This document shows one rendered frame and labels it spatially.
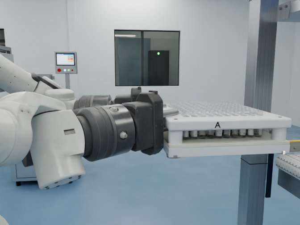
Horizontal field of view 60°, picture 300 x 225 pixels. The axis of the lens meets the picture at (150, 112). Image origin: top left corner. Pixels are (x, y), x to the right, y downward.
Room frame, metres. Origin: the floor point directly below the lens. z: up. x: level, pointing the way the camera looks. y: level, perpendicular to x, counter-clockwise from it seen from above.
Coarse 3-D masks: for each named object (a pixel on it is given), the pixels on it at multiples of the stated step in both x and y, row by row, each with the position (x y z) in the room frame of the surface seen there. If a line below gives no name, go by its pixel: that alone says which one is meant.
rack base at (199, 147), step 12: (264, 132) 0.57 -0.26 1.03; (168, 144) 0.47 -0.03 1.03; (180, 144) 0.47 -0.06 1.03; (192, 144) 0.47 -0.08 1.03; (204, 144) 0.47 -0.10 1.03; (216, 144) 0.48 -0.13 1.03; (228, 144) 0.48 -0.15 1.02; (240, 144) 0.48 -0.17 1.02; (252, 144) 0.49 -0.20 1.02; (264, 144) 0.49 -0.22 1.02; (276, 144) 0.49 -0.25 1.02; (288, 144) 0.50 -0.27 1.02; (168, 156) 0.46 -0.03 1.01; (180, 156) 0.47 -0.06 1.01; (192, 156) 0.47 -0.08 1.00
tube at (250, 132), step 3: (249, 111) 0.53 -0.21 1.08; (252, 111) 0.53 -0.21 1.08; (255, 111) 0.53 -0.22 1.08; (249, 114) 0.53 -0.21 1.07; (252, 114) 0.52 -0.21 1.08; (249, 129) 0.53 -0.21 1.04; (252, 129) 0.53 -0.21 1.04; (249, 132) 0.53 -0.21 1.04; (252, 132) 0.53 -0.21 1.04; (249, 135) 0.53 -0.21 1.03; (252, 135) 0.53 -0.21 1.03
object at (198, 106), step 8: (184, 104) 0.63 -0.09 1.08; (192, 104) 0.64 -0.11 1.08; (200, 104) 0.62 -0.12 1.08; (208, 104) 0.62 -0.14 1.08; (216, 104) 0.62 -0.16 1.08; (224, 104) 0.62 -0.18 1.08; (232, 104) 0.62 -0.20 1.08; (216, 112) 0.53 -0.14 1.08; (224, 112) 0.54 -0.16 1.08; (232, 112) 0.54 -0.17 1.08; (240, 112) 0.54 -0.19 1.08; (248, 112) 0.54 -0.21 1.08
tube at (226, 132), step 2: (226, 110) 0.53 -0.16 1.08; (228, 110) 0.53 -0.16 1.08; (226, 112) 0.52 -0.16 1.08; (228, 112) 0.52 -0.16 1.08; (230, 112) 0.52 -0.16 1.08; (226, 114) 0.52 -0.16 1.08; (228, 114) 0.52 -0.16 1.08; (230, 114) 0.52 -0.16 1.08; (224, 130) 0.52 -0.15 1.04; (226, 130) 0.52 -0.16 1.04; (228, 130) 0.52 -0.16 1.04; (224, 132) 0.52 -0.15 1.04; (226, 132) 0.52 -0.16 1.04; (228, 132) 0.52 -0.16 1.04; (224, 134) 0.52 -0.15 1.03; (226, 134) 0.52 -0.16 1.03; (228, 134) 0.52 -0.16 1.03; (224, 136) 0.52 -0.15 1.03; (226, 136) 0.52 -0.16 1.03; (228, 136) 0.52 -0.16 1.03
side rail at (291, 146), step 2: (290, 142) 0.79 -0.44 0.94; (292, 142) 0.79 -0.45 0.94; (294, 142) 0.79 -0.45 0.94; (296, 142) 0.79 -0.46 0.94; (298, 142) 0.79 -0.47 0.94; (290, 144) 0.79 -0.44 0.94; (292, 144) 0.79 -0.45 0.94; (294, 144) 0.79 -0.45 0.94; (296, 144) 0.79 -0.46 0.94; (298, 144) 0.79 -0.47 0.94; (290, 146) 0.79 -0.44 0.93; (292, 146) 0.79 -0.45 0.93; (294, 146) 0.79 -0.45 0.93; (296, 146) 0.79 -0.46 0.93; (298, 146) 0.79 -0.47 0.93; (290, 148) 0.79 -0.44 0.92; (292, 148) 0.79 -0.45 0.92; (296, 148) 0.79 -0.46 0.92; (298, 148) 0.79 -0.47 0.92; (290, 150) 0.79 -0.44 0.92; (292, 150) 0.79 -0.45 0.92; (294, 150) 0.79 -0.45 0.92; (296, 150) 0.79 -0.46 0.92; (298, 150) 0.79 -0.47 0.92
